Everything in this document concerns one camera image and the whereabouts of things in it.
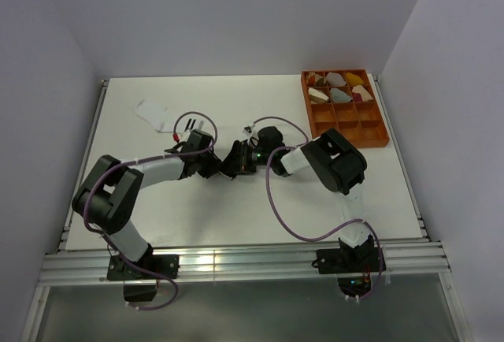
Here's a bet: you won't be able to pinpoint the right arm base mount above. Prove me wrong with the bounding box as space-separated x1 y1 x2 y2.
311 247 387 274

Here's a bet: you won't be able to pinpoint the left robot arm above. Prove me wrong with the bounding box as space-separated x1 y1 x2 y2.
72 129 221 278

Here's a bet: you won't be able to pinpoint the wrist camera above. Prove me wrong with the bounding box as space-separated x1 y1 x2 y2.
172 118 204 143
243 122 258 140

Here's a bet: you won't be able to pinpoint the white sock black stripes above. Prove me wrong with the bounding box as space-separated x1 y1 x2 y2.
134 99 205 136

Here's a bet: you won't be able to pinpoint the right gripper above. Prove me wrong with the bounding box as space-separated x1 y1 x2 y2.
224 142 272 176

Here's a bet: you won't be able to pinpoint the aluminium front rail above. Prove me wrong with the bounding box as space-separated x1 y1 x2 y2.
37 240 450 287

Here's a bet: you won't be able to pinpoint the orange compartment tray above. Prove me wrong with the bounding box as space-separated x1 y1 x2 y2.
301 69 390 148

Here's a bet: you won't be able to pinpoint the white brown rolled sock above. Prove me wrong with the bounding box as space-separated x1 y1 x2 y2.
308 87 329 104

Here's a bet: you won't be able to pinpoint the brown orange rolled sock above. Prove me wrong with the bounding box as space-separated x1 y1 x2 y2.
306 71 328 87

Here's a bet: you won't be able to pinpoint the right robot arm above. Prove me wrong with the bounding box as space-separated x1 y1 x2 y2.
220 126 376 271

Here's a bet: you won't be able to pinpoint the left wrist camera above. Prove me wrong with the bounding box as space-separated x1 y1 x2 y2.
172 118 204 143

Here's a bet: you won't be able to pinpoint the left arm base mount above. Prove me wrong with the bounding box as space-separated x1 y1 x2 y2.
106 255 180 281

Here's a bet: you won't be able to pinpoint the grey teal rolled sock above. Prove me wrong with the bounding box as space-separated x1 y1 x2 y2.
329 87 353 103

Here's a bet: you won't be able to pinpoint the yellow rolled sock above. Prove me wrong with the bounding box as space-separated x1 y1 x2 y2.
346 72 365 87

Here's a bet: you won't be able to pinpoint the pink maroon rolled sock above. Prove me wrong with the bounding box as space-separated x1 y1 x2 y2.
351 85 374 102

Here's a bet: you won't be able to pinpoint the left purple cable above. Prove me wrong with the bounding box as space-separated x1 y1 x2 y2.
82 112 220 311

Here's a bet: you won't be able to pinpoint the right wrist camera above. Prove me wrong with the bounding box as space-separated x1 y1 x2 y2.
243 122 258 140

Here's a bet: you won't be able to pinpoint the grey white rolled sock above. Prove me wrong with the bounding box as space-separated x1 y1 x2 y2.
325 72 347 87

